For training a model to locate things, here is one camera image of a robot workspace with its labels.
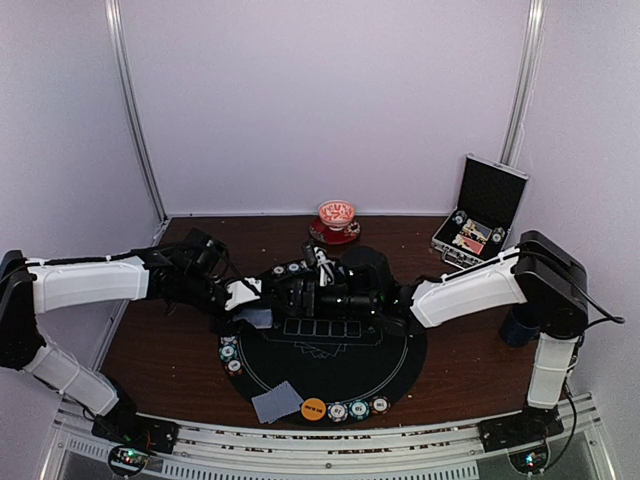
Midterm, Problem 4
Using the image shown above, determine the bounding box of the aluminium frame post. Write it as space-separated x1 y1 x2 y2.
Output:
104 0 168 223
499 0 546 167

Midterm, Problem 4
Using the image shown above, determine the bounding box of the orange chip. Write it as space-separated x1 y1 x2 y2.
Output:
225 359 243 377
369 396 391 415
272 265 286 277

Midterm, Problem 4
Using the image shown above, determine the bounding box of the blue white chip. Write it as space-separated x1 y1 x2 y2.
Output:
219 335 238 346
326 402 349 423

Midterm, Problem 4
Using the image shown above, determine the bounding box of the chip roll in case left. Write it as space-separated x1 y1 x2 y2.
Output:
451 210 468 226

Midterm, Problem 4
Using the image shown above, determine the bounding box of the card dealt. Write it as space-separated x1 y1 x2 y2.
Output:
252 384 305 424

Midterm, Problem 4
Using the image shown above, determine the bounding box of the grey card deck box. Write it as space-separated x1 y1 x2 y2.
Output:
233 307 273 330

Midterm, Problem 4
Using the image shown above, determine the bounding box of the dark blue mug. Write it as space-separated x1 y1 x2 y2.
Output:
499 303 539 348

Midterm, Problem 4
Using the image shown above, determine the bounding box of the left aluminium frame post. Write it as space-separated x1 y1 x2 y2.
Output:
104 0 168 223

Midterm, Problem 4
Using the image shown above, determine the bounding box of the red floral saucer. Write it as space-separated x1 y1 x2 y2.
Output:
309 216 361 246

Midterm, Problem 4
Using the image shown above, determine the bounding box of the red playing card deck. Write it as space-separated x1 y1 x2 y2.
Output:
453 234 484 255

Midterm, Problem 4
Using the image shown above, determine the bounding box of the red patterned bowl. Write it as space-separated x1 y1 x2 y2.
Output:
318 200 356 231

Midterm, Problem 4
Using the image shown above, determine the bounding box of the aluminium poker case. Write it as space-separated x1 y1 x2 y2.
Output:
432 155 529 269

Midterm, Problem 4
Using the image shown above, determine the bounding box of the green chip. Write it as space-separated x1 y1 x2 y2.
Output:
287 262 301 274
348 400 370 421
219 344 238 363

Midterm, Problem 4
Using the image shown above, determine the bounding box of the right aluminium frame post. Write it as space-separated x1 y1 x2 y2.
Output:
499 0 546 167

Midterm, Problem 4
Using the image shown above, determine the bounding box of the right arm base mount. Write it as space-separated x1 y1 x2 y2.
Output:
477 406 564 475

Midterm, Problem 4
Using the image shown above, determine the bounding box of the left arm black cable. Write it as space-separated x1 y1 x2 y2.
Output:
0 239 251 311

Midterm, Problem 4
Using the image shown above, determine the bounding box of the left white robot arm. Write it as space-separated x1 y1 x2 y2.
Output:
1 229 265 444

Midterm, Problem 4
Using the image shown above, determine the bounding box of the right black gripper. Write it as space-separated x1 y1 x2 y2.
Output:
268 279 379 319

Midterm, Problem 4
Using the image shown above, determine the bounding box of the playing card deck in case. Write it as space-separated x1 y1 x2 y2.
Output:
462 219 492 243

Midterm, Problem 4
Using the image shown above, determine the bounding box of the orange big blind button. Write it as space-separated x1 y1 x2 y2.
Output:
300 397 327 422

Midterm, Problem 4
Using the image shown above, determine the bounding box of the chip roll in case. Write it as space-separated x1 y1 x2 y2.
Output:
451 210 468 226
489 227 507 245

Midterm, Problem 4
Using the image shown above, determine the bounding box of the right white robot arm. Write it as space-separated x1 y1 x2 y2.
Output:
270 230 588 442

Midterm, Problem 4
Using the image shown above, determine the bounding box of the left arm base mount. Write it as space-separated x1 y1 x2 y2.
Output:
83 393 179 478

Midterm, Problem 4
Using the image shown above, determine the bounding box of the chip roll in case right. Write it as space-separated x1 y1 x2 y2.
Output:
489 227 507 245

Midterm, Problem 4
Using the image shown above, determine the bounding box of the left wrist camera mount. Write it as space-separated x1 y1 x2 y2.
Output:
225 277 262 311

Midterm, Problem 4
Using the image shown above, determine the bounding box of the round black poker mat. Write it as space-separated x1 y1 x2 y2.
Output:
218 257 429 428

